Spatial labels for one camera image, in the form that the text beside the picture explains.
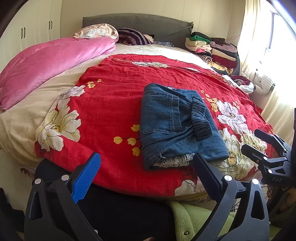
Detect blue denim pants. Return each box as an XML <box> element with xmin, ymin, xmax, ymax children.
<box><xmin>140</xmin><ymin>83</ymin><xmax>229</xmax><ymax>169</ymax></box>

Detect grey padded headboard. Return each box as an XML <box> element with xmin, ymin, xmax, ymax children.
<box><xmin>82</xmin><ymin>13</ymin><xmax>194</xmax><ymax>49</ymax></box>

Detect white wardrobe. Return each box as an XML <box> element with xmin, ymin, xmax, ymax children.
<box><xmin>1</xmin><ymin>0</ymin><xmax>62</xmax><ymax>70</ymax></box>

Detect cream curtain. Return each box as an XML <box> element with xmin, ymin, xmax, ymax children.
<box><xmin>238</xmin><ymin>1</ymin><xmax>295</xmax><ymax>143</ymax></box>

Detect stack of folded clothes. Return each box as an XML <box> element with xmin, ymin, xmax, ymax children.
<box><xmin>185</xmin><ymin>32</ymin><xmax>240</xmax><ymax>75</ymax></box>

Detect pink velvet quilt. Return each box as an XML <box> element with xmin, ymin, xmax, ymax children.
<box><xmin>1</xmin><ymin>37</ymin><xmax>115</xmax><ymax>111</ymax></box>

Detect green fleece clothing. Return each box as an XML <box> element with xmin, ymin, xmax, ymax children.
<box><xmin>169</xmin><ymin>200</ymin><xmax>280</xmax><ymax>241</ymax></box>

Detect purple striped garment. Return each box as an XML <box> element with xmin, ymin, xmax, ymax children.
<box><xmin>117</xmin><ymin>28</ymin><xmax>153</xmax><ymax>46</ymax></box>

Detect floral cream pillow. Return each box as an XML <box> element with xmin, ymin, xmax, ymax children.
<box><xmin>73</xmin><ymin>24</ymin><xmax>119</xmax><ymax>41</ymax></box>

